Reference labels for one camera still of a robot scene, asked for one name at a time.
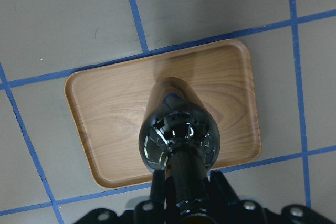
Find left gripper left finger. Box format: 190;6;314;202
150;171;166;208

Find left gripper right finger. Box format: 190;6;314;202
207;171;240;208

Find dark wine bottle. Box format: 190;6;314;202
139;77;220;223

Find wooden tray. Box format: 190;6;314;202
64;39;261;189

